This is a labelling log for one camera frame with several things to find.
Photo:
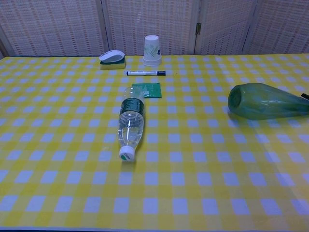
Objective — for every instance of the green spray bottle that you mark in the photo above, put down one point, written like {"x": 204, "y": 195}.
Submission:
{"x": 260, "y": 102}

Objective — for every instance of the clear plastic water bottle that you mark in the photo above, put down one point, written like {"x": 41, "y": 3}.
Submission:
{"x": 130, "y": 120}

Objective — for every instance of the green sachet packet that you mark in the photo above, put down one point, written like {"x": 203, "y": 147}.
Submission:
{"x": 153, "y": 90}

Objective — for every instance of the white marker pen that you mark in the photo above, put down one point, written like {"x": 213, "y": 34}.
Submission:
{"x": 142, "y": 72}

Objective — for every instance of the yellow green sponge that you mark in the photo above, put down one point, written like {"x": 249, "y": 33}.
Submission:
{"x": 113, "y": 66}

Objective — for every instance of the white paper cup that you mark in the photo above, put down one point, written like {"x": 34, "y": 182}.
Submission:
{"x": 152, "y": 48}

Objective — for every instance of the white computer mouse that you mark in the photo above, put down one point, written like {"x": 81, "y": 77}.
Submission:
{"x": 111, "y": 55}

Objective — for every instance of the yellow checked tablecloth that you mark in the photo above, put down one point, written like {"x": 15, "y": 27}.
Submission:
{"x": 72, "y": 145}

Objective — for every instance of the brass screen hinge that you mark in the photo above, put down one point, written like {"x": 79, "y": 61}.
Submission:
{"x": 198, "y": 28}

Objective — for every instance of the woven folding screen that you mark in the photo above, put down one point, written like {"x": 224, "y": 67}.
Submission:
{"x": 60, "y": 24}

